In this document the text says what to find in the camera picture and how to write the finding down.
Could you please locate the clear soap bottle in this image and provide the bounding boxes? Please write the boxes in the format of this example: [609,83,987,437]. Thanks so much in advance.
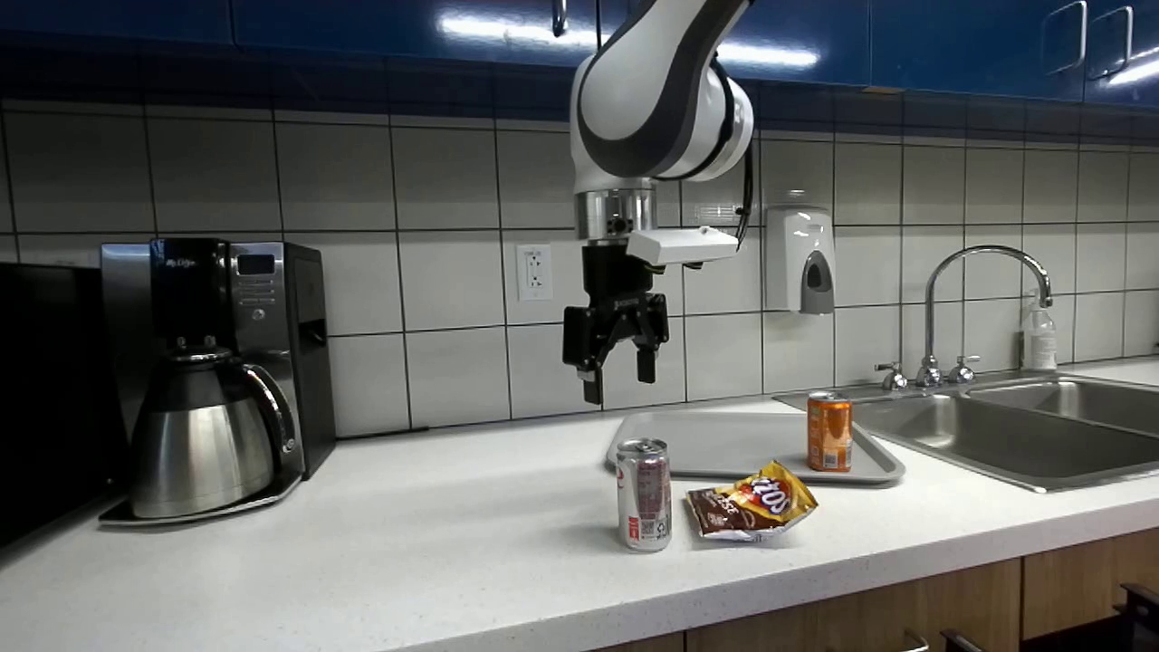
[1018,299,1062,376]

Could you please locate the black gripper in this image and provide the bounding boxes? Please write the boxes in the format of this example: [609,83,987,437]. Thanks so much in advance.
[563,234,669,410]

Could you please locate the yellow brown chips bag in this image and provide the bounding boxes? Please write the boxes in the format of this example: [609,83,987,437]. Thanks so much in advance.
[681,461,823,548]

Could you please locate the orange soda can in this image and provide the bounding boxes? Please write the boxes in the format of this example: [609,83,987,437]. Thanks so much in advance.
[803,388,858,475]

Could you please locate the black steel coffee maker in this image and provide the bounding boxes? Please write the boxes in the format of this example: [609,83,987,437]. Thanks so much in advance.
[97,234,337,533]

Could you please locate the black box corner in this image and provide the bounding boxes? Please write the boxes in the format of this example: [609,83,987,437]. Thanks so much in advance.
[1117,578,1159,652]

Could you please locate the glossy blue wall cabinets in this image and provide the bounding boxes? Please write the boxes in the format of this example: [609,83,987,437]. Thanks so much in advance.
[0,0,1159,108]

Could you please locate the white wall outlet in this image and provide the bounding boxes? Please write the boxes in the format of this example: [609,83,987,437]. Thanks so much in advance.
[514,244,553,304]

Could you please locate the stainless steel sink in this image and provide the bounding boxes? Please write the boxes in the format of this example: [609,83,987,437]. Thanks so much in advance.
[784,369,1159,497]

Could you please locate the stainless steel carafe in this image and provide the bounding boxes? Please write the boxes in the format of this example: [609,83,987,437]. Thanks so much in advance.
[129,349,304,525]

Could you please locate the chrome gooseneck faucet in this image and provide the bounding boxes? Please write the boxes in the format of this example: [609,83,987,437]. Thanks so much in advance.
[875,244,1059,394]

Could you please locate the black microwave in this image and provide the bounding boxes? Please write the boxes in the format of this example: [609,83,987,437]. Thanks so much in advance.
[0,259,130,548]

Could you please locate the white tray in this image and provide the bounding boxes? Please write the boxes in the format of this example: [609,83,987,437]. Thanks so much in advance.
[603,403,911,490]

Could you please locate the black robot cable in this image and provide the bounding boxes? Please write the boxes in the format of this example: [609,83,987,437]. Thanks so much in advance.
[736,142,762,234]

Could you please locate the wooden base cabinets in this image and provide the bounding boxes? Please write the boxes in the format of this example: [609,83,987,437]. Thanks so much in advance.
[603,525,1159,652]

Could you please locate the silver soda can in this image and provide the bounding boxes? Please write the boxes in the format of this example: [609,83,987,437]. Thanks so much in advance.
[614,434,673,559]

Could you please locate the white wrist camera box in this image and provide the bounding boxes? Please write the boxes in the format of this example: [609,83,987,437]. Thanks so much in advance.
[627,225,742,271]

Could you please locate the white soap dispenser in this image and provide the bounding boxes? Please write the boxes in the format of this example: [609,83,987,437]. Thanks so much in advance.
[762,189,840,317]

